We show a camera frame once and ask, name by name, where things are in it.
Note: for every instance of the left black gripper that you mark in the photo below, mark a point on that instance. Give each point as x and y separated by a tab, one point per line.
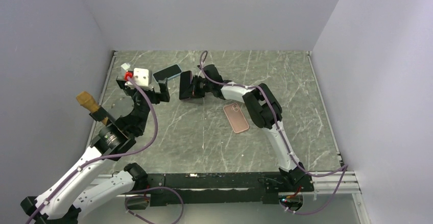
156	96

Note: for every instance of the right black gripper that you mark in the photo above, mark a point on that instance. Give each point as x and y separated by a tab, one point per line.
192	90

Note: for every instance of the phone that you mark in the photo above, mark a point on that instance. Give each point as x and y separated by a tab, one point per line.
167	73

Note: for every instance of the pink phone case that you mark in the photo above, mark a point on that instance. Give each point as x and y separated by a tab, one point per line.
236	118

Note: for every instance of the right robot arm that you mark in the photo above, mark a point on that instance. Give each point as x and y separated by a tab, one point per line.
264	111

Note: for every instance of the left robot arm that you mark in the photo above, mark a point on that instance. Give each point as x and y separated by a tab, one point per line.
73	197

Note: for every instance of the white wedge stand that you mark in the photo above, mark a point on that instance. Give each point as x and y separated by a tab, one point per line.
125	70

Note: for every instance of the yellow microphone on stand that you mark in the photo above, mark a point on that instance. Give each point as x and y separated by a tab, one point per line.
87	101

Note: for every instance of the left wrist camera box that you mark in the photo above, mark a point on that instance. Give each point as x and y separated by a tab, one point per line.
141	76

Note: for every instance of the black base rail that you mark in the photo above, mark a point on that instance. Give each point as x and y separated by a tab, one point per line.
233	187

